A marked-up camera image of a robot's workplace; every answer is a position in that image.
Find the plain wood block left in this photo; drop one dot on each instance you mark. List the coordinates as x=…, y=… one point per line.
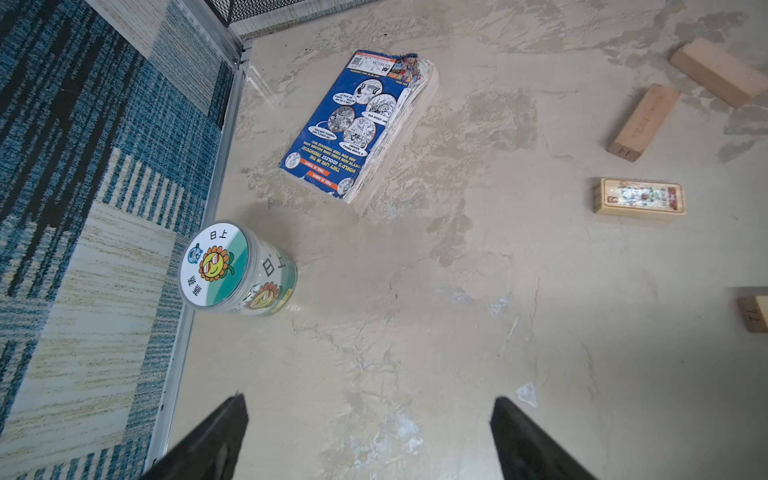
x=643, y=125

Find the black wire shelf rack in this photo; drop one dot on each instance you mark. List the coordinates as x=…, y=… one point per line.
x=232, y=11

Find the wood block numbered 72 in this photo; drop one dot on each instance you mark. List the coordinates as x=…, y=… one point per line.
x=754, y=310

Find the blue comic book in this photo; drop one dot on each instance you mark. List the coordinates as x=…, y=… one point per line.
x=356, y=133

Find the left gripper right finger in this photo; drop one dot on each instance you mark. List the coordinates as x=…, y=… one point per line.
x=525, y=451

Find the cow picture wood block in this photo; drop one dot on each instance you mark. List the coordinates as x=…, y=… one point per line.
x=639, y=198

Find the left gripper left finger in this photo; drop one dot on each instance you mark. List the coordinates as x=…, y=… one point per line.
x=211, y=450

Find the plain wood block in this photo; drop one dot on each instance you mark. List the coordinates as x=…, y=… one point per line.
x=722, y=74
x=643, y=125

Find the plain wood block right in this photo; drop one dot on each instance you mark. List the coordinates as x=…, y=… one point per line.
x=722, y=74

